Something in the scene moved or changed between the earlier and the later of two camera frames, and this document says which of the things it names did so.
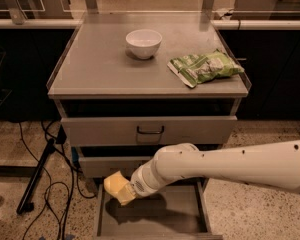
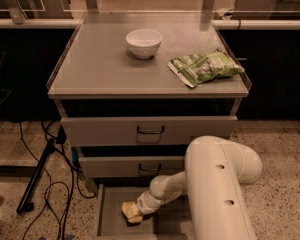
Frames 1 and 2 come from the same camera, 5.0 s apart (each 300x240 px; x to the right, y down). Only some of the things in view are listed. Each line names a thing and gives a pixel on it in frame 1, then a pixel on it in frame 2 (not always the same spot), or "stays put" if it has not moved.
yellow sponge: (114, 182) to (129, 209)
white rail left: (35, 24) stays put
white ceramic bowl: (143, 43) stays put
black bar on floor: (24, 205) stays put
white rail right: (260, 24) stays put
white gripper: (139, 183) to (144, 204)
